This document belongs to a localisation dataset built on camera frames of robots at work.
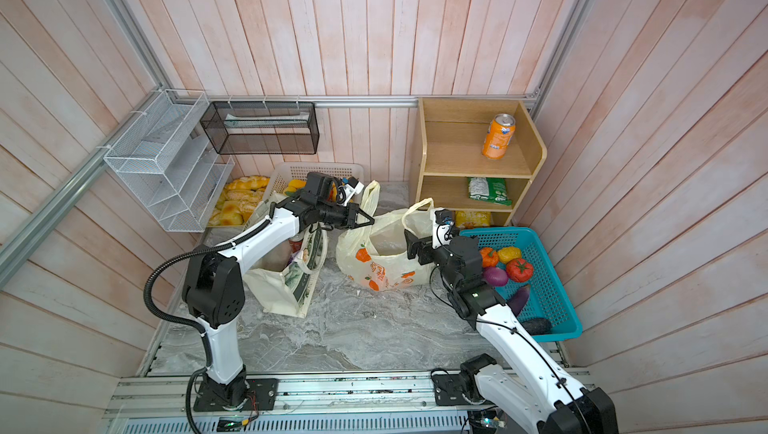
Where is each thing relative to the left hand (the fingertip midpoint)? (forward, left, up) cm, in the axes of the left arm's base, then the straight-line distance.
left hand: (373, 226), depth 83 cm
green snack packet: (+14, -36, +1) cm, 38 cm away
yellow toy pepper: (0, -44, -15) cm, 46 cm away
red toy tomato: (-6, -45, -14) cm, 48 cm away
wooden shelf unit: (+18, -30, +11) cm, 36 cm away
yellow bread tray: (+24, +51, -15) cm, 58 cm away
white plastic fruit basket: (+34, +37, -12) cm, 52 cm away
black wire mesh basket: (+40, +40, +5) cm, 57 cm away
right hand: (-3, -13, +4) cm, 14 cm away
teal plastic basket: (-15, -51, -15) cm, 55 cm away
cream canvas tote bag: (-18, +21, +1) cm, 28 cm away
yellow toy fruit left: (+31, +32, -15) cm, 47 cm away
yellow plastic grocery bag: (-8, -1, -4) cm, 9 cm away
